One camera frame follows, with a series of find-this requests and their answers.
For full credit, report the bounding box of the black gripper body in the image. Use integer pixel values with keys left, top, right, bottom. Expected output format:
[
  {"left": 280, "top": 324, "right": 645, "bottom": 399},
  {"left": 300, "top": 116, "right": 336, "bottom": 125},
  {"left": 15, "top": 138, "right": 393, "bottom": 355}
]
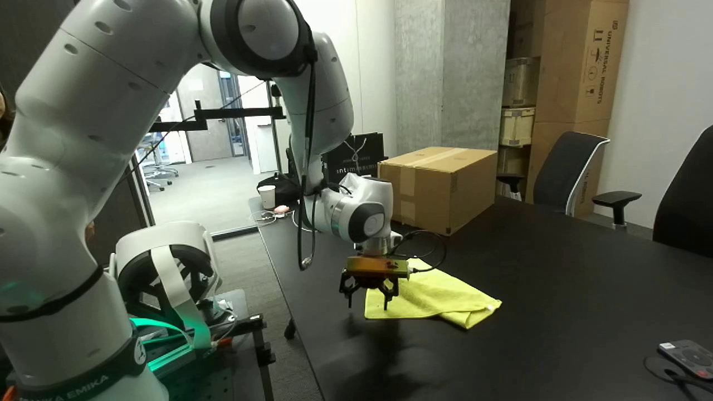
[{"left": 340, "top": 273, "right": 408, "bottom": 293}]

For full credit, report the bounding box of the yellow cloth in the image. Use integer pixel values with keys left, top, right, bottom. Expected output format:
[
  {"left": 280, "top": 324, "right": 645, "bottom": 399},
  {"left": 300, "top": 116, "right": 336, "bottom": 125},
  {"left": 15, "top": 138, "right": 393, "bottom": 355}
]
[{"left": 361, "top": 256, "right": 503, "bottom": 331}]

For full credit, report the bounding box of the brown cardboard box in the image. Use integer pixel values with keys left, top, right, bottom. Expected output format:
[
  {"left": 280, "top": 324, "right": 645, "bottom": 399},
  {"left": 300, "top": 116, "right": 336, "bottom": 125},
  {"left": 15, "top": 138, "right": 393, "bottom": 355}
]
[{"left": 375, "top": 145, "right": 500, "bottom": 238}]

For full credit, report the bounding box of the white cup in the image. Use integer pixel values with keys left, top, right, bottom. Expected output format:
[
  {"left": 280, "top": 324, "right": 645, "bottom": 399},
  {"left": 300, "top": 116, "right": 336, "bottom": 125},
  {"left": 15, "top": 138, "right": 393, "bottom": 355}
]
[{"left": 257, "top": 183, "right": 279, "bottom": 212}]

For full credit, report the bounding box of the black monitor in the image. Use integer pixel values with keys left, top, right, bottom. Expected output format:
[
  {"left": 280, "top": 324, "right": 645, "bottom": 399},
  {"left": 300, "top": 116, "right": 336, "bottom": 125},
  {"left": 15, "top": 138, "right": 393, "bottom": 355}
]
[{"left": 320, "top": 130, "right": 387, "bottom": 185}]

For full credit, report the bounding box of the black robot mounting stand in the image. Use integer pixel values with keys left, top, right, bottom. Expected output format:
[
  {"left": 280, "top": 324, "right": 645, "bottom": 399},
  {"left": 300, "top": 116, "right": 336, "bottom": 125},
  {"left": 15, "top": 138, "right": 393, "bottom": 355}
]
[{"left": 124, "top": 288, "right": 279, "bottom": 401}]

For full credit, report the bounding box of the white VR headset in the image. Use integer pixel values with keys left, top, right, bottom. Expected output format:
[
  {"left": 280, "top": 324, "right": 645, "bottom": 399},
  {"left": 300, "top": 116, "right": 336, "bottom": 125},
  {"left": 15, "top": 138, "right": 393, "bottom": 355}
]
[{"left": 109, "top": 220, "right": 226, "bottom": 330}]

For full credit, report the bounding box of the shelf with boxes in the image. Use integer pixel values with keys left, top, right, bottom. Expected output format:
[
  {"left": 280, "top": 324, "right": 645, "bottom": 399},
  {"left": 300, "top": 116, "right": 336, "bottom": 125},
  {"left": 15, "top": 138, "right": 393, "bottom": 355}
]
[{"left": 496, "top": 56, "right": 540, "bottom": 203}]

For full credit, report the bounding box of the black tripod boom stand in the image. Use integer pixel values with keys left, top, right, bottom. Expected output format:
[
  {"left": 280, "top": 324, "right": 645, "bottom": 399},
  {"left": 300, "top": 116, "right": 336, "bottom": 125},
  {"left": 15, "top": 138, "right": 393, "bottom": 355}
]
[{"left": 143, "top": 80, "right": 290, "bottom": 187}]

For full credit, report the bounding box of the tall cardboard box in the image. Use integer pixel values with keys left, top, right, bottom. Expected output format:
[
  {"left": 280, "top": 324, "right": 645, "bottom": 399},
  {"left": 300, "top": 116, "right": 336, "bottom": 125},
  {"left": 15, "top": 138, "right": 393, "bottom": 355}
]
[{"left": 524, "top": 0, "right": 630, "bottom": 206}]

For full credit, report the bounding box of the grey tablet with lit screen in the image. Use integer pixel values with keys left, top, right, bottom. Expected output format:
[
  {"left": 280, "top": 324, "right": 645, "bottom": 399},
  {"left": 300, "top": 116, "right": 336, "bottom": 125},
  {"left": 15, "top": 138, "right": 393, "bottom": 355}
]
[{"left": 655, "top": 338, "right": 713, "bottom": 382}]

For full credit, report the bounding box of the black arm cable silver plug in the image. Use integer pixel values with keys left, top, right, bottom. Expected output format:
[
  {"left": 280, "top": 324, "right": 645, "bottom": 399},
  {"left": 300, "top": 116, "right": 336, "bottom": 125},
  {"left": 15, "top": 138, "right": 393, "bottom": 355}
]
[{"left": 293, "top": 73, "right": 320, "bottom": 273}]

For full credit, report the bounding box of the metal wire cart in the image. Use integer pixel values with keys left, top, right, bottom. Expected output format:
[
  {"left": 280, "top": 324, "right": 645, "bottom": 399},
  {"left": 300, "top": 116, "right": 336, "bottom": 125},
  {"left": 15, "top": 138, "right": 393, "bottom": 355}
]
[{"left": 135, "top": 142, "right": 180, "bottom": 194}]

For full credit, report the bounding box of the black stereo camera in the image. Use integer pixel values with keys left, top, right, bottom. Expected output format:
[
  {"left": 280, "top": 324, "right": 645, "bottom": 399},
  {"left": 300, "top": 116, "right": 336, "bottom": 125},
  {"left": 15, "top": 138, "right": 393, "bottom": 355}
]
[{"left": 255, "top": 69, "right": 288, "bottom": 86}]

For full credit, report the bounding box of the thin tablet cable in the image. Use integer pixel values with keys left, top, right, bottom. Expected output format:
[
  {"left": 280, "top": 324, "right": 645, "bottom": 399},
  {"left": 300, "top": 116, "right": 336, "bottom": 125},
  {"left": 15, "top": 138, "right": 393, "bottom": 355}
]
[{"left": 642, "top": 351, "right": 713, "bottom": 396}]

